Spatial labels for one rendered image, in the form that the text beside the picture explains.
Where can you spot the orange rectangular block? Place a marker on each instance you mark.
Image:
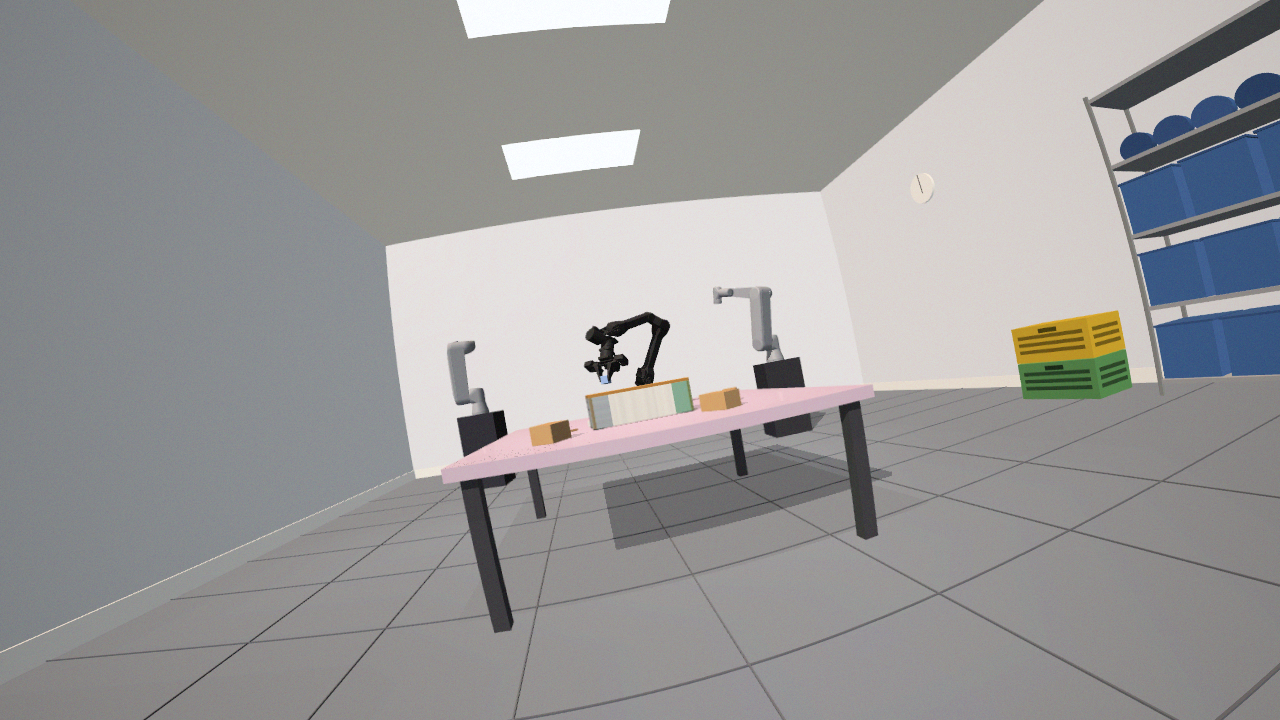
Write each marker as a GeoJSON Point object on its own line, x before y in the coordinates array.
{"type": "Point", "coordinates": [550, 433]}
{"type": "Point", "coordinates": [720, 400]}

